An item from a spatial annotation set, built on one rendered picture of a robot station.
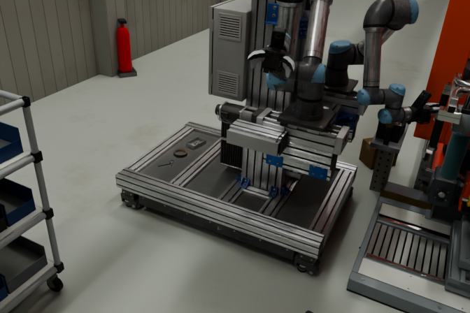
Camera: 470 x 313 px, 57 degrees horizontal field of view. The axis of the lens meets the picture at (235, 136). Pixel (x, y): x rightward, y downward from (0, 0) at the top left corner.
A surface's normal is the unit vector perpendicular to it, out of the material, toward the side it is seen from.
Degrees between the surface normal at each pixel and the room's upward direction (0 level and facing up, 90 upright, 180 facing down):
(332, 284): 0
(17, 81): 90
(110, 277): 0
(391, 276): 0
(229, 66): 90
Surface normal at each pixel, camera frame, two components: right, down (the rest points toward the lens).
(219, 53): -0.44, 0.41
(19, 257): 0.04, -0.88
